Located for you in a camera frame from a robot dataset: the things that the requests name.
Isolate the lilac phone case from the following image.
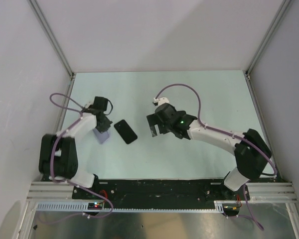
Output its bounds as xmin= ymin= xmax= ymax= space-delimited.
xmin=93 ymin=128 xmax=110 ymax=144

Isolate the black smartphone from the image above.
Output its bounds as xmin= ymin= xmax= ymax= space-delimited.
xmin=114 ymin=119 xmax=138 ymax=144

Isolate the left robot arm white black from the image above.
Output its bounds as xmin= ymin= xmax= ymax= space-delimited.
xmin=38 ymin=96 xmax=113 ymax=199

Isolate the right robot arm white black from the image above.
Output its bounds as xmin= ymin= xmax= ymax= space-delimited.
xmin=147 ymin=103 xmax=272 ymax=200

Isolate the left controller board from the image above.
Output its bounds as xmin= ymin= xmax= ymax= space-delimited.
xmin=88 ymin=202 xmax=104 ymax=210

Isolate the controller board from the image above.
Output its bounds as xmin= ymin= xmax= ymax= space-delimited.
xmin=223 ymin=205 xmax=240 ymax=217
xmin=88 ymin=202 xmax=104 ymax=210

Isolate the right controller board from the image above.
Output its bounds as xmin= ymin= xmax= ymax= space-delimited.
xmin=223 ymin=205 xmax=240 ymax=217

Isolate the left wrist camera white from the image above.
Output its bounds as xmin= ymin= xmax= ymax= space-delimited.
xmin=85 ymin=101 xmax=93 ymax=108

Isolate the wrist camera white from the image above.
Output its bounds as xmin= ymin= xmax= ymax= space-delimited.
xmin=152 ymin=97 xmax=169 ymax=107
xmin=85 ymin=101 xmax=93 ymax=108

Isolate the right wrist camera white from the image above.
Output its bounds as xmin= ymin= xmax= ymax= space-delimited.
xmin=152 ymin=97 xmax=169 ymax=107

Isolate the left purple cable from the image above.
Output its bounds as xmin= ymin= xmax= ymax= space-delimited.
xmin=36 ymin=93 xmax=114 ymax=225

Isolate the purple cable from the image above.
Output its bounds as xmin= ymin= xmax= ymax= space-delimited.
xmin=36 ymin=93 xmax=114 ymax=225
xmin=155 ymin=83 xmax=279 ymax=231

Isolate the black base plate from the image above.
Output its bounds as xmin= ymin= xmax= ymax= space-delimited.
xmin=72 ymin=178 xmax=251 ymax=210

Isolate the white slotted cable duct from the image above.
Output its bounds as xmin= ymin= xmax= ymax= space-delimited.
xmin=36 ymin=202 xmax=224 ymax=213

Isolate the left aluminium frame post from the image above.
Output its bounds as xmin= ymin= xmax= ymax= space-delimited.
xmin=27 ymin=0 xmax=75 ymax=79

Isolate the aluminium frame post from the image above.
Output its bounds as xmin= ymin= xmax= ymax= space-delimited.
xmin=27 ymin=0 xmax=75 ymax=79
xmin=245 ymin=0 xmax=294 ymax=79

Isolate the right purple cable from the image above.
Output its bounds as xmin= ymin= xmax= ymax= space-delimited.
xmin=155 ymin=83 xmax=279 ymax=231

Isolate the right aluminium frame post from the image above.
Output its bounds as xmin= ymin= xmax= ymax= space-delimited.
xmin=245 ymin=0 xmax=294 ymax=79

